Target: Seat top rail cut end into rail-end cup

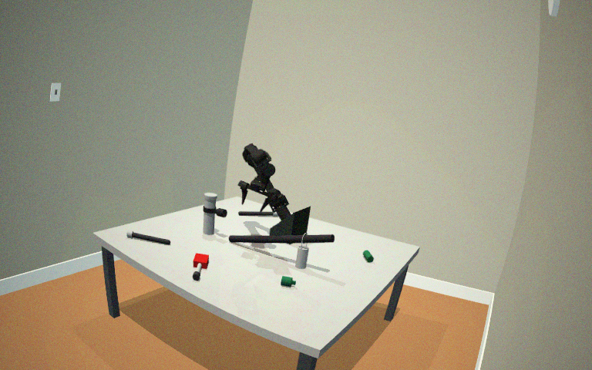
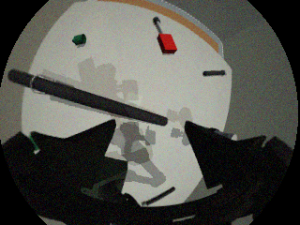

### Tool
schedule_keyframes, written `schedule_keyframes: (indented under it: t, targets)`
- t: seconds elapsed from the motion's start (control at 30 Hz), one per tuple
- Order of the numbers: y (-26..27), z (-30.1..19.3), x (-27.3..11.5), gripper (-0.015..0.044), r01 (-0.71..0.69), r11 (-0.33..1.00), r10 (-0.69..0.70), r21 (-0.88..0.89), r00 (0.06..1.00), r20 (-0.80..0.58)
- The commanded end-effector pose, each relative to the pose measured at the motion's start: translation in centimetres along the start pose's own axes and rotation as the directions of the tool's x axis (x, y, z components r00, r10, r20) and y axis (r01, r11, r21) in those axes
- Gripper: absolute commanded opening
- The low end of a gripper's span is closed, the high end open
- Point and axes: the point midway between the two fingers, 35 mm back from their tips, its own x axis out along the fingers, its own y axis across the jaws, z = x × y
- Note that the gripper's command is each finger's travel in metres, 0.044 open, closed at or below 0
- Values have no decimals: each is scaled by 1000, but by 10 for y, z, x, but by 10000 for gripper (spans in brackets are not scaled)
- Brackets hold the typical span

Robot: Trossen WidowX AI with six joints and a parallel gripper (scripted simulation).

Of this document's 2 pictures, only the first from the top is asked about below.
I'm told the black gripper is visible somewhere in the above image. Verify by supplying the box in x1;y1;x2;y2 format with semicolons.
238;174;278;211

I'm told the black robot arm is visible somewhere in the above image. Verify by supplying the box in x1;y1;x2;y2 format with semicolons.
242;143;291;221

